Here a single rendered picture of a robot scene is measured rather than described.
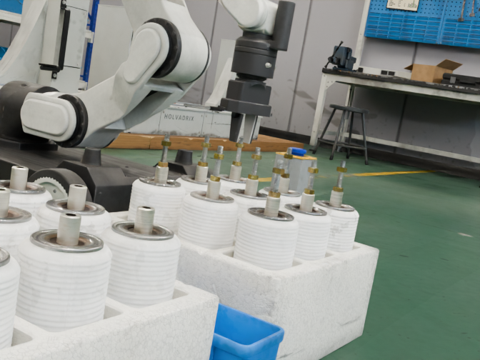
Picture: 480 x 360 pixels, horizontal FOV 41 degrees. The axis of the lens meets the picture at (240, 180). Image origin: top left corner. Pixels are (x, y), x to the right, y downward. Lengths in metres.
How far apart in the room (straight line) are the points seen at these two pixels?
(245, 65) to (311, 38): 5.55
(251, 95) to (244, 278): 0.46
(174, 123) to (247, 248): 3.16
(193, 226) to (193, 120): 3.24
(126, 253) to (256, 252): 0.30
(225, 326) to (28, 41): 2.68
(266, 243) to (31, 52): 2.65
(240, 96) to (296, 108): 5.53
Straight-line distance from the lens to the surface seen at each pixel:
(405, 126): 6.33
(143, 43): 1.54
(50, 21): 3.49
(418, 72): 5.84
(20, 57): 3.44
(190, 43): 1.55
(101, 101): 1.68
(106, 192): 1.46
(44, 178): 1.47
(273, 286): 0.93
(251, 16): 1.27
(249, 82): 1.29
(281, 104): 6.89
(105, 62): 3.93
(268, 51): 1.29
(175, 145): 4.03
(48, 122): 1.75
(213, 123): 4.45
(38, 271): 0.66
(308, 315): 1.05
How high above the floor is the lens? 0.44
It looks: 8 degrees down
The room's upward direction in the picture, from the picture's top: 10 degrees clockwise
